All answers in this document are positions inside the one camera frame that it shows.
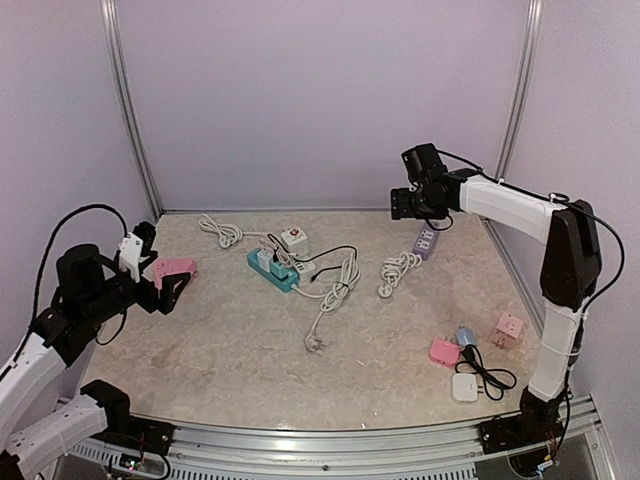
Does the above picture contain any right aluminium frame post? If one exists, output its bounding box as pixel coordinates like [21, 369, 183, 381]
[496, 0, 544, 178]

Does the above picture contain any pink triangular power strip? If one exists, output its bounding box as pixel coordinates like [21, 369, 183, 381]
[153, 258, 197, 290]

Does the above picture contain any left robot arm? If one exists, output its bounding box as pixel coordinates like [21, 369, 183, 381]
[1, 221, 196, 479]

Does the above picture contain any small white cube charger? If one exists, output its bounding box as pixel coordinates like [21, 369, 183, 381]
[256, 248, 273, 272]

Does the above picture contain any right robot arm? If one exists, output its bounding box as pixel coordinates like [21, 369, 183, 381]
[390, 143, 607, 444]

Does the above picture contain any teal power strip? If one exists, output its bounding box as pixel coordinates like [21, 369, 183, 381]
[246, 247, 362, 355]

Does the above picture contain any aluminium front rail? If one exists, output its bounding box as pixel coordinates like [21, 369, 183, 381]
[44, 397, 619, 479]

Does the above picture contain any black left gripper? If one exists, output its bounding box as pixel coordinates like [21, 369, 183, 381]
[83, 270, 189, 326]

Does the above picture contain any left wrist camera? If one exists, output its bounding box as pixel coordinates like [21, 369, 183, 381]
[117, 232, 143, 283]

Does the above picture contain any left aluminium frame post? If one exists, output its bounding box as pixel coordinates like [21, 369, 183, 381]
[99, 0, 164, 220]

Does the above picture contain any aluminium frame post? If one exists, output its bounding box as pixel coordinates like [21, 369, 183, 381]
[99, 0, 164, 220]
[496, 0, 544, 178]

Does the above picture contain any blue charger with black cable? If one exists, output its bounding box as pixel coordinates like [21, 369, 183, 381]
[454, 327, 517, 402]

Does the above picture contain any white power strip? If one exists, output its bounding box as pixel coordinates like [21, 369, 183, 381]
[198, 214, 315, 276]

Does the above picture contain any white cube socket adapter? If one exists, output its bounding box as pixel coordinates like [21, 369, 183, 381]
[280, 227, 310, 258]

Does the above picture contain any pink cube socket adapter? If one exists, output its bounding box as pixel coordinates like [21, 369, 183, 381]
[488, 312, 525, 351]

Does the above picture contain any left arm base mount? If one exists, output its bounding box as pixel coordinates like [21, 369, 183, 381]
[80, 380, 176, 454]

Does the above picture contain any purple power strip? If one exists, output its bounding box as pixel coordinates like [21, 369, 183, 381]
[377, 222, 441, 301]

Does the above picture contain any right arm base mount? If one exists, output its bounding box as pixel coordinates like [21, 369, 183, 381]
[477, 388, 568, 454]

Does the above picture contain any white flat charger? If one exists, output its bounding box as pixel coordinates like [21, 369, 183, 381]
[452, 373, 485, 403]

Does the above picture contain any pink flat charger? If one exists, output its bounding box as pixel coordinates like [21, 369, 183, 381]
[428, 338, 460, 368]

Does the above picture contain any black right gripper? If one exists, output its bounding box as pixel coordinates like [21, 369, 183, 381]
[390, 186, 444, 219]

